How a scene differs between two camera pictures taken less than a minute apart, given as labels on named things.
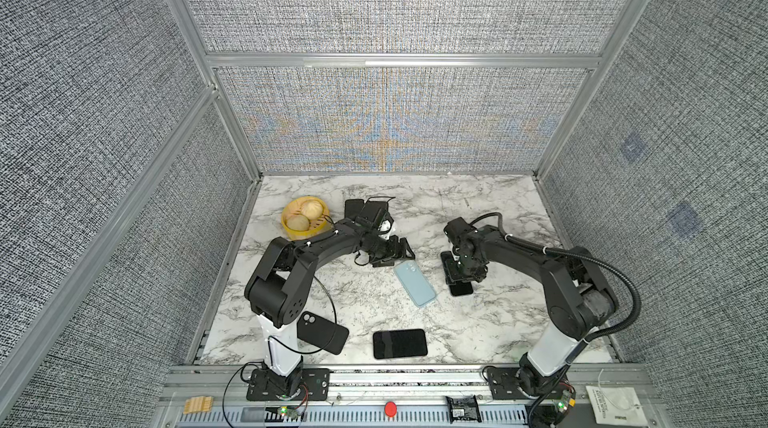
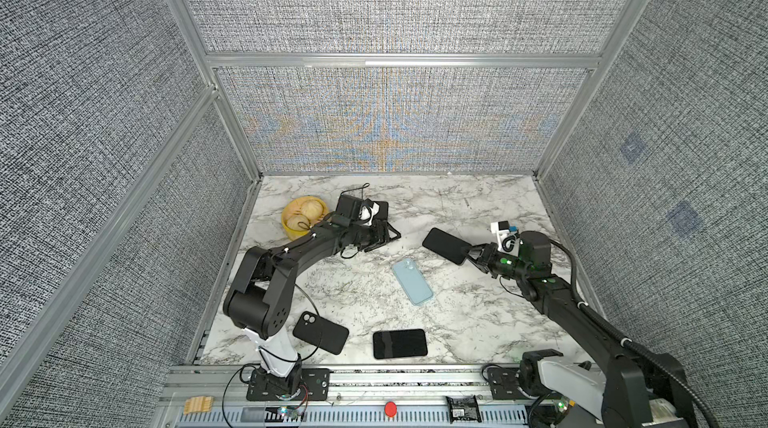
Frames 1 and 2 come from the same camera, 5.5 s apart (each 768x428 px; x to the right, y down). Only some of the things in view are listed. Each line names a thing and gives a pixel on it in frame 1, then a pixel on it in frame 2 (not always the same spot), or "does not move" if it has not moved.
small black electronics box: (463, 409) does not move
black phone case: (322, 333) does not move
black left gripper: (393, 254) to (383, 237)
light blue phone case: (415, 282) does not move
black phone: (461, 288) to (446, 245)
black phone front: (399, 343) does not move
